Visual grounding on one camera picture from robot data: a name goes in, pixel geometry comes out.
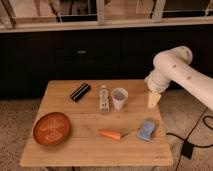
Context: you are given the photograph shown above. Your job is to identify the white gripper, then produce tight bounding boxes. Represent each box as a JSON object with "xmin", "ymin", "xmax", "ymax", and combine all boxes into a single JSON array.
[{"xmin": 145, "ymin": 71, "xmax": 170, "ymax": 108}]

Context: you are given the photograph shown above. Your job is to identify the white ceramic cup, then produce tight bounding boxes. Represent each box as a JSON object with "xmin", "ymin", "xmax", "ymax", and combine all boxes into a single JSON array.
[{"xmin": 111, "ymin": 88, "xmax": 128, "ymax": 110}]

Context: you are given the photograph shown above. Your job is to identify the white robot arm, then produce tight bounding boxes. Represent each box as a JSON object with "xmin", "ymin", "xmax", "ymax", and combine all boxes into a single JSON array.
[{"xmin": 145, "ymin": 46, "xmax": 213, "ymax": 111}]

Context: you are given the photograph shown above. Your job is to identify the orange ceramic bowl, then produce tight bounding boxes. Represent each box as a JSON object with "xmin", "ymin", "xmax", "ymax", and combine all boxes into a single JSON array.
[{"xmin": 33, "ymin": 112, "xmax": 71, "ymax": 145}]

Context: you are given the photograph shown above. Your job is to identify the blue sponge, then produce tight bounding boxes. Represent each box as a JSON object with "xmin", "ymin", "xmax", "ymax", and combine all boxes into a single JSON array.
[{"xmin": 137, "ymin": 120, "xmax": 156, "ymax": 141}]

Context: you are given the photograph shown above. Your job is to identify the small clear bottle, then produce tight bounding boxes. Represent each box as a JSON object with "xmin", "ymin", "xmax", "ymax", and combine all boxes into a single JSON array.
[{"xmin": 99, "ymin": 85, "xmax": 110, "ymax": 113}]

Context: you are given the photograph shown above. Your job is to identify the orange carrot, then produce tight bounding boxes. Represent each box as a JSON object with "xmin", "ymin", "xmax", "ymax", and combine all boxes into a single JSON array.
[{"xmin": 98, "ymin": 129, "xmax": 127, "ymax": 141}]

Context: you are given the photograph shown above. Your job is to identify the black power adapter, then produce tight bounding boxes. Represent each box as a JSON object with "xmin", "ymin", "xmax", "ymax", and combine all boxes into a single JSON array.
[{"xmin": 181, "ymin": 141, "xmax": 194, "ymax": 159}]

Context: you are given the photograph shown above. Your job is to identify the black rectangular box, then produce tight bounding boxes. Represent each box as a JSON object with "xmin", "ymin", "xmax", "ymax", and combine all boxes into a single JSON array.
[{"xmin": 70, "ymin": 83, "xmax": 91, "ymax": 102}]

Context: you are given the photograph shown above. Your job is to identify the wooden table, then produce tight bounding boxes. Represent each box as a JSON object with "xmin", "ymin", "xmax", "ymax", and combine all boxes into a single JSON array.
[{"xmin": 20, "ymin": 80, "xmax": 173, "ymax": 167}]

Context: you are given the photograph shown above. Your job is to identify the dark cabinet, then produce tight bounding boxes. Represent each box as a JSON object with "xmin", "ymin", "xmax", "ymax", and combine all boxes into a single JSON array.
[{"xmin": 0, "ymin": 25, "xmax": 213, "ymax": 99}]

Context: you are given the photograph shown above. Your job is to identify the black power cable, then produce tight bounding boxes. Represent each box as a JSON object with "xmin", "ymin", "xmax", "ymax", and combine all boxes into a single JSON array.
[{"xmin": 165, "ymin": 109, "xmax": 213, "ymax": 171}]

